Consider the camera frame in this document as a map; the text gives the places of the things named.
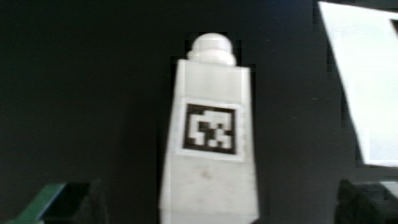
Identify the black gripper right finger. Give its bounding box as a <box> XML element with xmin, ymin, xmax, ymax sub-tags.
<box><xmin>334</xmin><ymin>179</ymin><xmax>398</xmax><ymax>224</ymax></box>

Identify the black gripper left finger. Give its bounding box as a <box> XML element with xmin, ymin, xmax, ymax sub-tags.
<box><xmin>14</xmin><ymin>179</ymin><xmax>110</xmax><ymax>224</ymax></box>

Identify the white table leg far left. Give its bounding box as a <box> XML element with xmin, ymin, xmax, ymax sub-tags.
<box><xmin>160</xmin><ymin>33</ymin><xmax>259</xmax><ymax>224</ymax></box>

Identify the white marker board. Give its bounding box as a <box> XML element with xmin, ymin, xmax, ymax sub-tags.
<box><xmin>318</xmin><ymin>2</ymin><xmax>398</xmax><ymax>167</ymax></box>

